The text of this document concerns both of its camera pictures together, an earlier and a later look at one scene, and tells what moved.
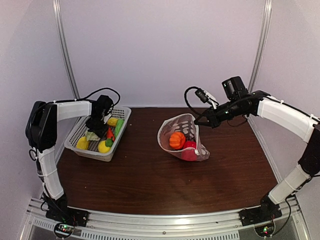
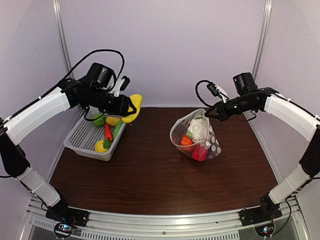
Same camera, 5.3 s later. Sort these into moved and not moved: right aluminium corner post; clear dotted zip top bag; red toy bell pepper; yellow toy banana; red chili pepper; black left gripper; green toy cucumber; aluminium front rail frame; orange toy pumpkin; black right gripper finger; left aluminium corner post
Moved: orange toy pumpkin; black right gripper finger; red toy bell pepper; yellow toy banana; clear dotted zip top bag; black left gripper
Not moved: aluminium front rail frame; green toy cucumber; right aluminium corner post; left aluminium corner post; red chili pepper
